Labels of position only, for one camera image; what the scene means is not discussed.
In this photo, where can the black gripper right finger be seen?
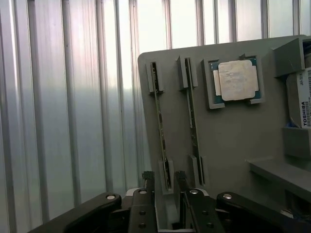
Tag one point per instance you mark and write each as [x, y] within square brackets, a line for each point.
[201, 211]

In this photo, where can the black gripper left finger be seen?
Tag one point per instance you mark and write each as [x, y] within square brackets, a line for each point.
[142, 208]

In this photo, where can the green RAM stick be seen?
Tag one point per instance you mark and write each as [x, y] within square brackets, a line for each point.
[193, 114]
[161, 121]

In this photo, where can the grey parts rack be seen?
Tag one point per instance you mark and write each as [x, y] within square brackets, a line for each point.
[230, 136]

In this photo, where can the CPU with silver lid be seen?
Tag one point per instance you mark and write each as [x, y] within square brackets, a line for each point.
[234, 80]

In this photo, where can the Toshiba hard disk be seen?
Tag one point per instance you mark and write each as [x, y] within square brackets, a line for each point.
[300, 97]

